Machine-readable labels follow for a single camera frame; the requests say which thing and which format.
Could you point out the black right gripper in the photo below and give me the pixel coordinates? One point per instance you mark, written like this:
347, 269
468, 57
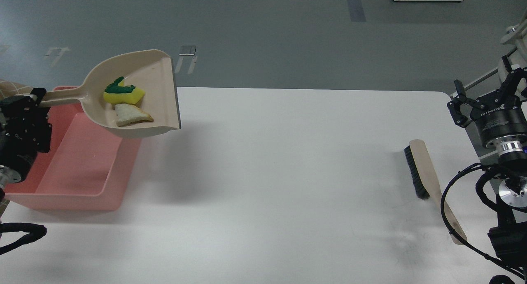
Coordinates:
496, 114

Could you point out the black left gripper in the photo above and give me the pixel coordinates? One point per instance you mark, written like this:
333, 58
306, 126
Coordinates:
25, 132

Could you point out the yellow green sponge piece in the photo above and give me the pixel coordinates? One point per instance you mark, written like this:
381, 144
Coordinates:
117, 93

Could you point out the beige hand brush black bristles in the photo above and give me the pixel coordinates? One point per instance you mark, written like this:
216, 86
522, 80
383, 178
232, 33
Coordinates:
424, 177

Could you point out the beige plastic dustpan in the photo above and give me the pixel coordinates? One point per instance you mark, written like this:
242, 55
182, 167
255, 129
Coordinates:
150, 70

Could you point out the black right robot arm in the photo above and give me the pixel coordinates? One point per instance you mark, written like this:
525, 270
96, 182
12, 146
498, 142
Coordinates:
502, 188

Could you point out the pink plastic bin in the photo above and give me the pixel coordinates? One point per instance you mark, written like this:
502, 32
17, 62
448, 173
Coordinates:
87, 167

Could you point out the beige checkered cloth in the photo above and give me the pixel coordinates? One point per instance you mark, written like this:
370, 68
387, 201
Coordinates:
9, 88

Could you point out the white chair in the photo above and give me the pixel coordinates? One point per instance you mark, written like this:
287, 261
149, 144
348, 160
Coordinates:
514, 37

